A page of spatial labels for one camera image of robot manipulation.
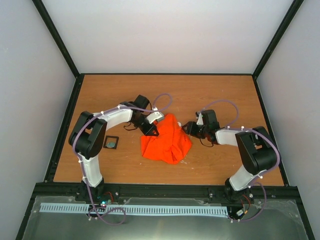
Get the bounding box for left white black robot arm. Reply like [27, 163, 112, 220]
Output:
[68, 95, 164, 202]

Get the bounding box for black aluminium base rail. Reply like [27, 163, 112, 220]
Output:
[31, 182, 302, 205]

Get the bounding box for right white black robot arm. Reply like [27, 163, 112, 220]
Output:
[182, 109, 281, 203]

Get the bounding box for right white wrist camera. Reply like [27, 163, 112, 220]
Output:
[195, 111, 204, 126]

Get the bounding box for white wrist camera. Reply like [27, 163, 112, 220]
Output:
[195, 111, 204, 126]
[146, 111, 165, 124]

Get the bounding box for black square frame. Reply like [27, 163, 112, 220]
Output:
[103, 135, 119, 150]

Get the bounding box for orange garment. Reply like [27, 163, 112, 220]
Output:
[140, 113, 192, 165]

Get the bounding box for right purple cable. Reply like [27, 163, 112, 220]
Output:
[194, 99, 282, 224]

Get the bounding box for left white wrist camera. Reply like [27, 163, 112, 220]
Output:
[146, 111, 165, 124]

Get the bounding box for light blue slotted cable duct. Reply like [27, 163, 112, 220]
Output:
[39, 203, 228, 218]

